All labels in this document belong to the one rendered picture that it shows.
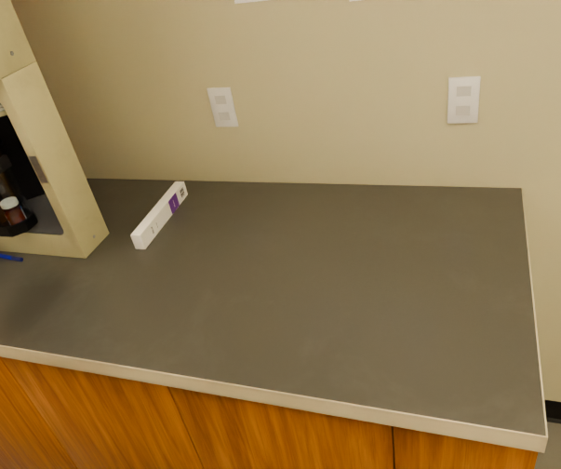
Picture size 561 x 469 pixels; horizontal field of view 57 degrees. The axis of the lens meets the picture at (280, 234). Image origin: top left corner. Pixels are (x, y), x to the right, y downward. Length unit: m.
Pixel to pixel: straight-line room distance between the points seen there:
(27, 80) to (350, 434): 0.99
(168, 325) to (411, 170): 0.75
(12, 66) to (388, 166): 0.92
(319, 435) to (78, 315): 0.58
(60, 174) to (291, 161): 0.61
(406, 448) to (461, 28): 0.88
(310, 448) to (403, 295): 0.35
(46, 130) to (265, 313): 0.65
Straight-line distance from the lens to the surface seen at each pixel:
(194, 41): 1.45
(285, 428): 1.07
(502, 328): 1.02
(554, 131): 1.38
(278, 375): 0.95
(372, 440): 1.03
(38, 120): 1.30
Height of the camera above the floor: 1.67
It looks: 35 degrees down
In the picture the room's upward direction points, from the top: 11 degrees counter-clockwise
